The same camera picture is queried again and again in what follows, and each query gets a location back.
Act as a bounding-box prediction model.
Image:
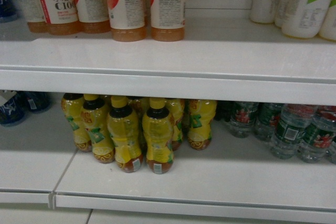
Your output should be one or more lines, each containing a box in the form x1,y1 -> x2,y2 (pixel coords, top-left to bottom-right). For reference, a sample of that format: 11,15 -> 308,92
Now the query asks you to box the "orange drink bottle right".
150,0 -> 186,42

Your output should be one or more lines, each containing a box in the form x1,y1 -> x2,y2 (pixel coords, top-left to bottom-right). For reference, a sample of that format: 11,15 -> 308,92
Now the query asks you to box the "lemon tea bottle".
142,98 -> 174,174
107,95 -> 143,173

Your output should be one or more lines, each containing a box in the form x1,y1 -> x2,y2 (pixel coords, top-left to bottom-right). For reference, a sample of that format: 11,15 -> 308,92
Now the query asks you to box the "lemon tea bottle front middle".
107,95 -> 143,173

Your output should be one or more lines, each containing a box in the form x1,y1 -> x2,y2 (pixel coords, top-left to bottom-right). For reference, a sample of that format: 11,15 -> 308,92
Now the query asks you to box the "white bottle green arrow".
281,0 -> 331,39

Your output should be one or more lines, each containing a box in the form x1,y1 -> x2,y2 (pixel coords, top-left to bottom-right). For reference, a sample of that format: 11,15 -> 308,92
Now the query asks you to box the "orange C100 drink bottle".
40,0 -> 81,36

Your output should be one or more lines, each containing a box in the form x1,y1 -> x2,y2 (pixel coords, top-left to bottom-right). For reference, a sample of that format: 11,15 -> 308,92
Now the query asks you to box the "lemon tea bottle front right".
142,98 -> 174,174

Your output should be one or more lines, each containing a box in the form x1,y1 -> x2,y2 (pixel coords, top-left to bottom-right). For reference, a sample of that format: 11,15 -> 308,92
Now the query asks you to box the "orange drink bottle front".
107,0 -> 146,42

